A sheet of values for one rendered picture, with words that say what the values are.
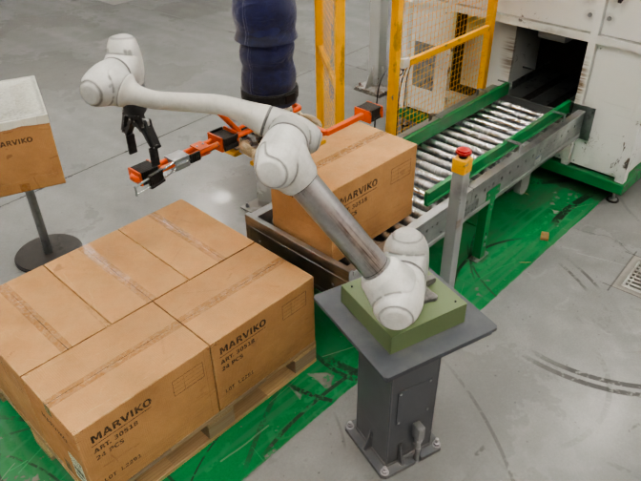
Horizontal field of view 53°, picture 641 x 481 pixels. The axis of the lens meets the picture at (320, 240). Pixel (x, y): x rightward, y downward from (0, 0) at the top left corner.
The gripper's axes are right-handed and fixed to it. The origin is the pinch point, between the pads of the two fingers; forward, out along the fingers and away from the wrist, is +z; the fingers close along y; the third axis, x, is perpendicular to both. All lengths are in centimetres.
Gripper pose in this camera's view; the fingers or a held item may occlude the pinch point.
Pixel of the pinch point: (144, 156)
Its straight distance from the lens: 230.4
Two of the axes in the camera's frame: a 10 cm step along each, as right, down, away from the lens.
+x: -6.9, 4.3, -5.9
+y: -7.3, -3.9, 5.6
